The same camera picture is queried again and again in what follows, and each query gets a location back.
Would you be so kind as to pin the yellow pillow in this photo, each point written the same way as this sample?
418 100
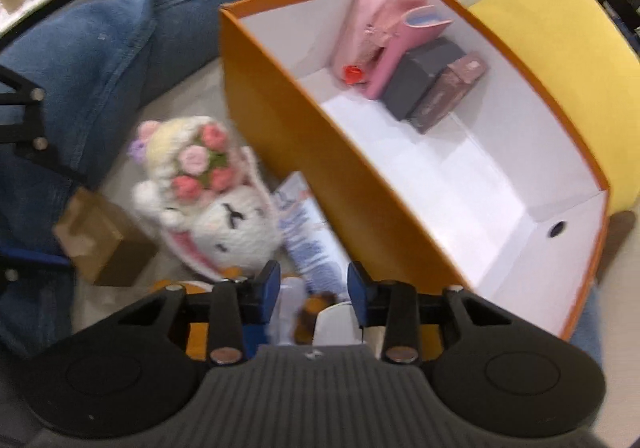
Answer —
575 78

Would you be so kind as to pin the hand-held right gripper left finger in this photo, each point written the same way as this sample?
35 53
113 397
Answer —
267 290

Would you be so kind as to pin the person's left leg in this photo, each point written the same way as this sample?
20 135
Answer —
100 43

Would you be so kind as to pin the white printed packet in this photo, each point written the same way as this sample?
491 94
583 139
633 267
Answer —
310 238

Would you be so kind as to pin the orange cardboard box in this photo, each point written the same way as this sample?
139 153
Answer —
300 138

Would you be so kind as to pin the crocheted bunny doll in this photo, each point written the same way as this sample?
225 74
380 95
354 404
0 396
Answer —
235 228

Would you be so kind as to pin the bear plush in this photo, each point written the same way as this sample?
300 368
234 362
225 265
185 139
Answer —
312 315

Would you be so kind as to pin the small brown cardboard box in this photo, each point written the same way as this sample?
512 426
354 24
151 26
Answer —
105 238

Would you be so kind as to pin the dark grey box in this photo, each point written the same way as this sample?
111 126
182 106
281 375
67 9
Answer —
415 78

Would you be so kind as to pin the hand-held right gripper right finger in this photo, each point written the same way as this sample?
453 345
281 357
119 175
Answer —
359 293

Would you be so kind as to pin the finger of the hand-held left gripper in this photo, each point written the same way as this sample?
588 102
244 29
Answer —
30 143
30 262

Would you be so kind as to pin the long white box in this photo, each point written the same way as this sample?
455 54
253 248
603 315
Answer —
337 328

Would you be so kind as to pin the mauve patterned box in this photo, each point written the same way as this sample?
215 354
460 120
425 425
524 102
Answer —
445 98

